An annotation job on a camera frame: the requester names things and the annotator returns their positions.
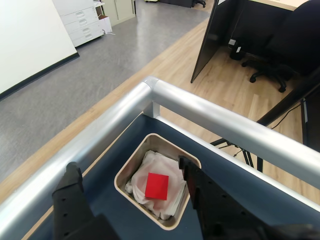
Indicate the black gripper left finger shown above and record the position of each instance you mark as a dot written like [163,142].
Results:
[70,215]

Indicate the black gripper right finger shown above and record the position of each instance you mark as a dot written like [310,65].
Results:
[220,217]

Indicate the red cube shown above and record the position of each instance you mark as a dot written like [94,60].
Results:
[157,186]

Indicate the beige rounded box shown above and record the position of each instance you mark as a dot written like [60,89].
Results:
[122,185]

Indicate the white cardboard box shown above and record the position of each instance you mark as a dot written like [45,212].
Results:
[105,25]

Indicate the black stand legs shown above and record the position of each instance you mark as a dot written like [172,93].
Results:
[260,163]

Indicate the white crumpled cloth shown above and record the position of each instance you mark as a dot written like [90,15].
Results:
[155,162]

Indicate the black flat panel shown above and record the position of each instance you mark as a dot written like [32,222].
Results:
[312,120]

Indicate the black diagonal beam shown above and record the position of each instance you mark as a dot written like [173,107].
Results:
[295,97]

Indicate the grey power strip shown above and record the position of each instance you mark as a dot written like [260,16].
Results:
[232,42]

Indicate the black office desk partition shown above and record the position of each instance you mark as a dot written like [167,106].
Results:
[212,37]

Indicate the white drawer cabinet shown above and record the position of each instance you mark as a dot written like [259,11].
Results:
[80,25]

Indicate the black office chair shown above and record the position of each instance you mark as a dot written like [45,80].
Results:
[198,2]
[300,30]

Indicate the beige metal cabinet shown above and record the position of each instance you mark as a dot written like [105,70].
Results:
[122,10]

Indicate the aluminium tube rail frame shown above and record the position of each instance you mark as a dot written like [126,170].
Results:
[200,107]

